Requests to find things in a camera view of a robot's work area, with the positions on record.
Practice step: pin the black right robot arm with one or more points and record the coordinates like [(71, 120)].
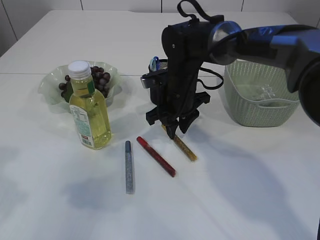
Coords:
[(293, 48)]

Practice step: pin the blue safety scissors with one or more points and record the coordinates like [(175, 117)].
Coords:
[(154, 64)]

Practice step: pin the blue glitter glue pen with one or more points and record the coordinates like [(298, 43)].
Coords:
[(129, 169)]

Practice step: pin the gold glitter glue pen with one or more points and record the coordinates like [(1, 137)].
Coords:
[(185, 149)]

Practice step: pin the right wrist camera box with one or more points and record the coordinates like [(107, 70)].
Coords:
[(149, 80)]

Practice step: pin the yellow liquid plastic bottle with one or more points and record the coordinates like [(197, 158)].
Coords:
[(88, 107)]

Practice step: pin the purple grape bunch with leaves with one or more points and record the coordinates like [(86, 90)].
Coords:
[(101, 80)]

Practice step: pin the red glitter glue pen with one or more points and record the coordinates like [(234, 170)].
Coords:
[(155, 155)]

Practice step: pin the black mesh pen holder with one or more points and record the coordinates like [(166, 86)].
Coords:
[(155, 89)]

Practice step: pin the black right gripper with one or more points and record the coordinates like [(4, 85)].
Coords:
[(180, 112)]

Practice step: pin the pale green wavy plate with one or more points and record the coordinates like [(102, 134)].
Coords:
[(49, 86)]

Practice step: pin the clear plastic sheet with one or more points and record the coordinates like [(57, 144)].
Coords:
[(265, 92)]

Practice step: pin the green woven plastic basket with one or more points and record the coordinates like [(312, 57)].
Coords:
[(241, 81)]

